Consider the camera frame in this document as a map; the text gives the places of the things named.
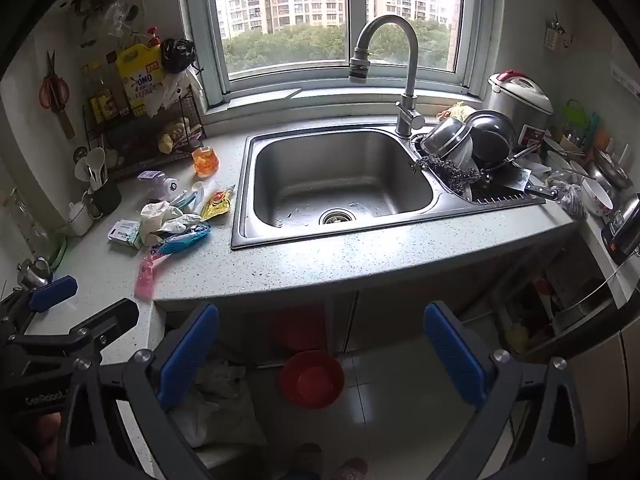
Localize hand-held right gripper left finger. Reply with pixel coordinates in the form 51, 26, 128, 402
57, 301, 221, 480

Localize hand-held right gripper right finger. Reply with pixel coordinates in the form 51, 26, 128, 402
422, 301, 588, 480

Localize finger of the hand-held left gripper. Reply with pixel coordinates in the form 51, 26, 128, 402
15, 298, 140, 358
0, 275, 79, 331

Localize red plastic bin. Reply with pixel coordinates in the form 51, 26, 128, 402
278, 350, 346, 409

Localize person's left hand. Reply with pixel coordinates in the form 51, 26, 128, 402
32, 410, 62, 478

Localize small steel kettle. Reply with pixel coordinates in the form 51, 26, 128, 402
16, 257, 53, 291

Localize light green board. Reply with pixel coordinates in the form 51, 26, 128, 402
47, 237, 68, 268

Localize white woven sacks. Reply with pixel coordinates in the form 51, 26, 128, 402
170, 355, 271, 448

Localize pink packet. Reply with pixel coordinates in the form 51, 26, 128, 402
134, 254, 163, 301

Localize grey cabinet door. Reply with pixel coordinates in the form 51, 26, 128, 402
345, 265, 506, 356
160, 290, 358, 361

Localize white cup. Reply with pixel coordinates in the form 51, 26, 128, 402
67, 200, 96, 237

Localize green white small box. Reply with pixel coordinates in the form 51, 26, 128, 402
108, 219, 143, 250

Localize dark green pot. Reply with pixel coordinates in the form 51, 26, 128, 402
89, 180, 122, 216

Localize blue packet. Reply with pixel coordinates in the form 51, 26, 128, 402
150, 224, 211, 257

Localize crumpled white plastic wrapper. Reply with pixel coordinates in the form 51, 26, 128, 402
139, 201, 201, 247

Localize pink slipper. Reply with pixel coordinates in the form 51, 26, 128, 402
335, 457, 368, 480
290, 442, 323, 480

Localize yellow sauce packet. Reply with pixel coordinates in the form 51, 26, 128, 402
201, 185, 236, 222

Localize kitchen cleaver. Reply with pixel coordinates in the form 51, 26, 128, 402
492, 167, 561, 201

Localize steel wool scrubber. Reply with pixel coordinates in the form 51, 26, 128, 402
416, 155, 481, 193

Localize orange translucent packet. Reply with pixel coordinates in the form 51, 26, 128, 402
191, 145, 221, 177

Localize clear plastic bag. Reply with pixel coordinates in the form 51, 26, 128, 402
547, 170, 591, 220

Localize yellow sponge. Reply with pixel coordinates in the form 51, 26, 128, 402
157, 119, 193, 155

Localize dark sauce bottle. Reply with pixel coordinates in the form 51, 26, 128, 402
82, 62, 121, 123

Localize stainless steel sink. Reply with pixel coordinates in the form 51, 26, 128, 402
231, 125, 548, 251

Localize black induction cooker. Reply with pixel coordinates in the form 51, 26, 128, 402
600, 194, 640, 266

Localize white bowl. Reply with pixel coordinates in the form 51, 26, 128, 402
580, 177, 615, 218

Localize stainless steel pot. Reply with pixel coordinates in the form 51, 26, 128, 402
420, 116, 473, 168

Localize black wok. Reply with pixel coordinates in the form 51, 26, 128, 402
465, 110, 518, 171

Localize yellow detergent jug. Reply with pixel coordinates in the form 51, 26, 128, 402
116, 27, 166, 118

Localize white hanging plastic bag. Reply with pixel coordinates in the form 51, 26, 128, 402
145, 67, 203, 116

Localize yellow cloth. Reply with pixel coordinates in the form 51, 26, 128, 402
440, 102, 476, 123

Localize steel kitchen faucet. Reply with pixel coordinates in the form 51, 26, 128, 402
348, 15, 426, 137

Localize white rice cooker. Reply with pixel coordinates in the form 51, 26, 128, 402
487, 71, 554, 146

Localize black plastic bag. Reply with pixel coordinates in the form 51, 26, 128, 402
161, 37, 197, 75

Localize black wire rack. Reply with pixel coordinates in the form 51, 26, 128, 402
82, 85, 208, 181

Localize red-handled scissors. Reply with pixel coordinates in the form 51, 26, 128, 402
39, 50, 71, 111

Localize wall chopstick holder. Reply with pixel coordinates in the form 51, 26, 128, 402
544, 20, 573, 53

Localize window with grey frame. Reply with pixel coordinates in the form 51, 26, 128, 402
177, 0, 506, 111

